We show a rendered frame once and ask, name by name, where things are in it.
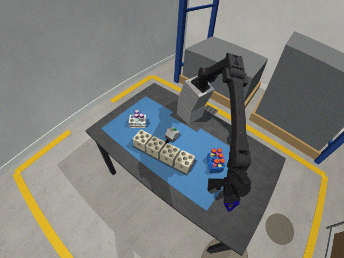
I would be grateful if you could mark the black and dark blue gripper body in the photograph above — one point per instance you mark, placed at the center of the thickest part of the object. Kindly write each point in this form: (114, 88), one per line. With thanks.
(231, 199)

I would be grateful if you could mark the blue tube rack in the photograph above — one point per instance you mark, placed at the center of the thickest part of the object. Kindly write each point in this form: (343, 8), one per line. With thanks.
(210, 162)

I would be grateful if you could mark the centrifuge tube with yellow liquid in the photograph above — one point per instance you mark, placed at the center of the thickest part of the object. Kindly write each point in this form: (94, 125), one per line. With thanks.
(221, 162)

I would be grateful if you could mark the white tube rack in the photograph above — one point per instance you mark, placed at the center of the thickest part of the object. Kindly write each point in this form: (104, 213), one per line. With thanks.
(133, 125)

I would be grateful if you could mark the cream block with round holes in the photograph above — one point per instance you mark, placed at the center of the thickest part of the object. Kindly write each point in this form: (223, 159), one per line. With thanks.
(184, 161)
(169, 154)
(155, 146)
(141, 139)

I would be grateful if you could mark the blue flat mat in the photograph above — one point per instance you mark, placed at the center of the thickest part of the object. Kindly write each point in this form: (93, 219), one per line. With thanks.
(158, 120)

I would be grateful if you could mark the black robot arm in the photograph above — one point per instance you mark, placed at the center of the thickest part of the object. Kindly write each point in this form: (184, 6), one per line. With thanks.
(239, 156)

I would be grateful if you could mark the pink tube with purple cap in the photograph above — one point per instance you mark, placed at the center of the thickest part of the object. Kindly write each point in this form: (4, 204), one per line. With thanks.
(219, 150)

